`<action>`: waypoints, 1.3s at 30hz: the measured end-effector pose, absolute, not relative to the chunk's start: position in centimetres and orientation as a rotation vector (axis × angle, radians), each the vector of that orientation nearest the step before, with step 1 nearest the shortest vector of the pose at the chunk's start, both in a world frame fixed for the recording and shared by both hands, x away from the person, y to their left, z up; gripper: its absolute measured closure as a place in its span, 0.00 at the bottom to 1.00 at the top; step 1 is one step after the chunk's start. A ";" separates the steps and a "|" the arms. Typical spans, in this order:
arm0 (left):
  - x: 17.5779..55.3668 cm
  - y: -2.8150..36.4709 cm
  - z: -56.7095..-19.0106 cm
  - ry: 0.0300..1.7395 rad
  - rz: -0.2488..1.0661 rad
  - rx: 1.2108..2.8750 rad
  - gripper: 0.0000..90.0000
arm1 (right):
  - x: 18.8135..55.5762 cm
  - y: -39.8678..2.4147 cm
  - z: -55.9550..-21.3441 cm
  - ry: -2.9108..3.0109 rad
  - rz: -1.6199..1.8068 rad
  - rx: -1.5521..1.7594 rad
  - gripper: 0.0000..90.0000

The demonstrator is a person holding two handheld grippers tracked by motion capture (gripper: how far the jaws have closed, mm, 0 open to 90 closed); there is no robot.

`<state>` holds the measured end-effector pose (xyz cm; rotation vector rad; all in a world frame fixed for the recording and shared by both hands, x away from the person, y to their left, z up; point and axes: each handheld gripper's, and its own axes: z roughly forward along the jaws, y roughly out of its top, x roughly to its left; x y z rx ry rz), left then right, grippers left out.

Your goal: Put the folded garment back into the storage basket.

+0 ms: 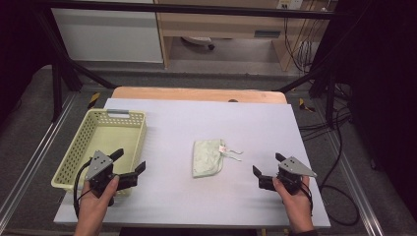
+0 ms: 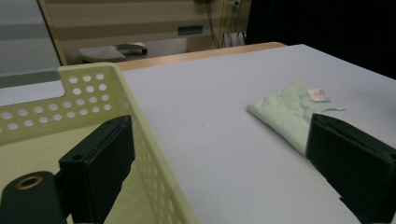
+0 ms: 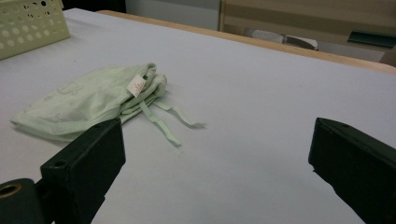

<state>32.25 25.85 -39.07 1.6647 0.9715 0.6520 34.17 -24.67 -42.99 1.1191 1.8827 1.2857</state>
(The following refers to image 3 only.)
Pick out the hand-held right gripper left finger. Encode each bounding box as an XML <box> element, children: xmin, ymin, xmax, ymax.
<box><xmin>39</xmin><ymin>117</ymin><xmax>127</xmax><ymax>224</ymax></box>

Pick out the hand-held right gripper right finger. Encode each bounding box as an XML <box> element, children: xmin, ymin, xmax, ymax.
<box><xmin>308</xmin><ymin>117</ymin><xmax>396</xmax><ymax>224</ymax></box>

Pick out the light green baby garment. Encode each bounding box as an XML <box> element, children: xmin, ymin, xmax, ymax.
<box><xmin>10</xmin><ymin>63</ymin><xmax>206</xmax><ymax>147</ymax></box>

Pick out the pale yellow perforated plastic basket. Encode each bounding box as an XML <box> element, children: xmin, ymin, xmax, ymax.
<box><xmin>0</xmin><ymin>0</ymin><xmax>71</xmax><ymax>61</ymax></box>

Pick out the white table cover board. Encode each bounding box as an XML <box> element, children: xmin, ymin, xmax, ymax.
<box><xmin>0</xmin><ymin>7</ymin><xmax>396</xmax><ymax>224</ymax></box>

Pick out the white and black floor object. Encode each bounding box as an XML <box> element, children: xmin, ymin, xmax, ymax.
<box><xmin>244</xmin><ymin>28</ymin><xmax>318</xmax><ymax>50</ymax></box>

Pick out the dark green drawer handle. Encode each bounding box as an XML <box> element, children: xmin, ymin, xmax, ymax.
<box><xmin>347</xmin><ymin>30</ymin><xmax>396</xmax><ymax>49</ymax></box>

